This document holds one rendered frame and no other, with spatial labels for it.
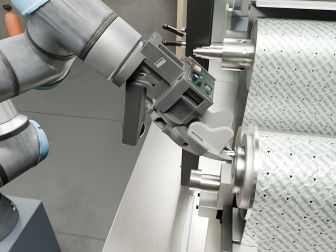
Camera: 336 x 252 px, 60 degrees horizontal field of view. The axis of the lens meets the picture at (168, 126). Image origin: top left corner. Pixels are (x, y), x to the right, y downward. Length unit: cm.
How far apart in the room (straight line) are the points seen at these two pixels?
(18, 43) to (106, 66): 13
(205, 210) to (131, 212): 33
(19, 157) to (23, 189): 152
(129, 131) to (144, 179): 50
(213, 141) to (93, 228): 160
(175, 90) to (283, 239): 28
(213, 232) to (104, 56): 41
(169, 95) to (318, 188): 23
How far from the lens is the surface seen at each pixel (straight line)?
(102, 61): 37
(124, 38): 37
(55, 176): 234
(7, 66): 42
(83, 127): 276
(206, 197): 57
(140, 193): 89
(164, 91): 40
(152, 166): 97
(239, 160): 43
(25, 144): 81
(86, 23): 37
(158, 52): 37
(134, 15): 390
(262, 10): 72
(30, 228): 93
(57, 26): 38
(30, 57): 44
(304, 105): 62
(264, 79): 58
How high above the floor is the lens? 157
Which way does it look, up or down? 36 degrees down
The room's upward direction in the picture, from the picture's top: straight up
